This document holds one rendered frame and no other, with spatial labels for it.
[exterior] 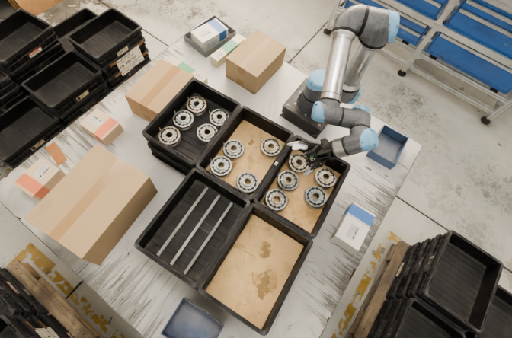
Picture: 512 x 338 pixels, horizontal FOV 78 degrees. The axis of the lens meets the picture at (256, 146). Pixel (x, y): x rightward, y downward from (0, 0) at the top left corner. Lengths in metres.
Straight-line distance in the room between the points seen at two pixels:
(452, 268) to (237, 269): 1.22
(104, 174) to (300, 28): 2.48
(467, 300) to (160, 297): 1.55
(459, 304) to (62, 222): 1.93
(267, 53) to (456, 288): 1.63
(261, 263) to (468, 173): 2.13
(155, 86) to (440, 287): 1.83
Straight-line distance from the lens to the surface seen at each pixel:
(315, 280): 1.58
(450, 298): 2.09
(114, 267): 1.61
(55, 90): 2.58
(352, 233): 1.58
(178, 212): 1.47
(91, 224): 1.47
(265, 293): 1.41
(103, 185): 1.51
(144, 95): 1.75
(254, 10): 3.53
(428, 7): 2.99
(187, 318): 1.53
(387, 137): 1.97
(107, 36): 2.63
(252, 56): 1.88
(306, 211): 1.50
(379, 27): 1.36
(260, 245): 1.43
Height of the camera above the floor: 2.23
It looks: 62 degrees down
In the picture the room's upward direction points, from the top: 10 degrees clockwise
